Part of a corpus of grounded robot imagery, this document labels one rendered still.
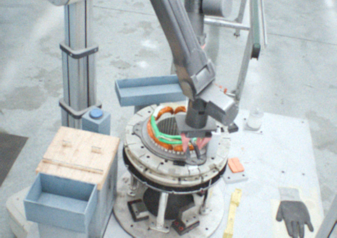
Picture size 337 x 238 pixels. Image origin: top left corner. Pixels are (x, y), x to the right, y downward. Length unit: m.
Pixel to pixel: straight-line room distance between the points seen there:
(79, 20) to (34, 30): 2.70
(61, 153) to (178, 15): 0.59
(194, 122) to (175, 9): 0.33
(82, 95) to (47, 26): 2.62
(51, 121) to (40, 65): 0.71
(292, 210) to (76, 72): 0.90
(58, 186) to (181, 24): 0.61
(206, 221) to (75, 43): 0.74
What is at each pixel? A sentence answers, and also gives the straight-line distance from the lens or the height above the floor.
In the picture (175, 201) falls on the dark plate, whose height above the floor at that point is 0.78.
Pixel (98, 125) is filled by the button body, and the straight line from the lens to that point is 1.48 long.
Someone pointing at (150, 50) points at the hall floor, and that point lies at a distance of 3.92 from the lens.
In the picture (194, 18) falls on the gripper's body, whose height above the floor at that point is 1.47.
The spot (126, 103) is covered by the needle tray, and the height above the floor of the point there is 1.03.
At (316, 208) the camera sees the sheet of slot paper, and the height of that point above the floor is 0.78.
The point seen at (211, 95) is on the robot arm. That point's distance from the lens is 1.05.
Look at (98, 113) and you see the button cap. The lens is 1.50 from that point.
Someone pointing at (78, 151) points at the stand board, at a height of 1.07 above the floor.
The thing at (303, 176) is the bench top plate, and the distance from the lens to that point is 1.82.
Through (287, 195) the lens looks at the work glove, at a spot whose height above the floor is 0.79.
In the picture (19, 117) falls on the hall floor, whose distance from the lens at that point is 3.18.
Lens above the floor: 1.98
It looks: 38 degrees down
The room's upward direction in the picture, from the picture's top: 7 degrees clockwise
